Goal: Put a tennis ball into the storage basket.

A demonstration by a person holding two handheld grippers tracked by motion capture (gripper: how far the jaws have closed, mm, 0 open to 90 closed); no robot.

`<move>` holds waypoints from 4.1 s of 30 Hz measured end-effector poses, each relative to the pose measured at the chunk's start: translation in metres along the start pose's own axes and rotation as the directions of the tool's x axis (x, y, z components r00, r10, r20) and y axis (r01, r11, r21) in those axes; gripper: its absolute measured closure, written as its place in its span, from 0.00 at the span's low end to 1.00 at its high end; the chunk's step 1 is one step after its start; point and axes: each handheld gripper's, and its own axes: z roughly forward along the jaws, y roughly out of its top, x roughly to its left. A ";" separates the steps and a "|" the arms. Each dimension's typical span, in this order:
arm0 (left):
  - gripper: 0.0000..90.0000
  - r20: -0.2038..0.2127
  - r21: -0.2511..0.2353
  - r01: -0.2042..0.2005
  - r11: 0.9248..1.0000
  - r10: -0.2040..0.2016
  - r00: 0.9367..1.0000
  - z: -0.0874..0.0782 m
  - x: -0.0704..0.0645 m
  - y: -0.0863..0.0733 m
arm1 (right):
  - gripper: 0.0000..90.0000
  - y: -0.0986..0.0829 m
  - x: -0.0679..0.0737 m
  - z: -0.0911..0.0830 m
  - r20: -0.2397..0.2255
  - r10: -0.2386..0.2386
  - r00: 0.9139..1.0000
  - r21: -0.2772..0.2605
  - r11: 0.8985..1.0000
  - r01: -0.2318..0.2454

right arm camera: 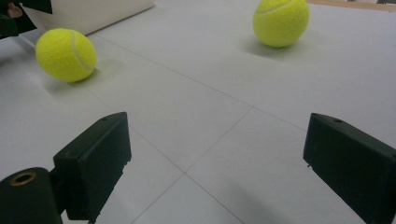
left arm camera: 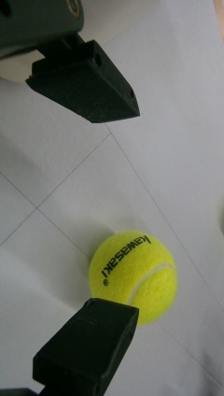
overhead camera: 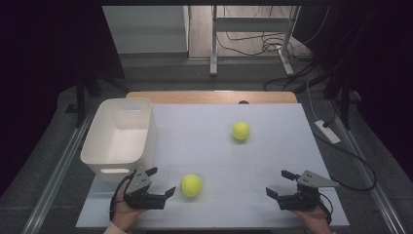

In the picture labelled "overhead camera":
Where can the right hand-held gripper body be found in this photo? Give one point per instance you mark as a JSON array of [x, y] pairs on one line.
[[305, 198]]

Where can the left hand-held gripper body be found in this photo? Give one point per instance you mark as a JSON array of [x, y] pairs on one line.
[[139, 195]]

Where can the yellow tennis ball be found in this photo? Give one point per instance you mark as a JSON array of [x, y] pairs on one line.
[[191, 185], [241, 131]]

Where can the white plastic storage bin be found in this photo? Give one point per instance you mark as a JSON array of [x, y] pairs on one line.
[[120, 143]]

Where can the person's right hand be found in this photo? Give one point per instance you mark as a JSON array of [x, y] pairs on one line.
[[315, 219]]

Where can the person's left hand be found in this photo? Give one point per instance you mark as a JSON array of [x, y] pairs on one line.
[[123, 214]]

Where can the white table mat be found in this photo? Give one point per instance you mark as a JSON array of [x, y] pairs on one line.
[[227, 162]]

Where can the white power strip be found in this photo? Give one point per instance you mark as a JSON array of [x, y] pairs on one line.
[[327, 131]]

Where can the black stand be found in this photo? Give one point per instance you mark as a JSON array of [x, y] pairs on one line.
[[81, 97], [344, 97]]

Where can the white cabinet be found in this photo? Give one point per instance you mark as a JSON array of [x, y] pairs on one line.
[[146, 29]]

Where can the metal floor rail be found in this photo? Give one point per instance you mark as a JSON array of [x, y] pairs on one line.
[[58, 169], [373, 185]]

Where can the white metal desk frame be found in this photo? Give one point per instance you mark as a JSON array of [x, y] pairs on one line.
[[251, 24]]

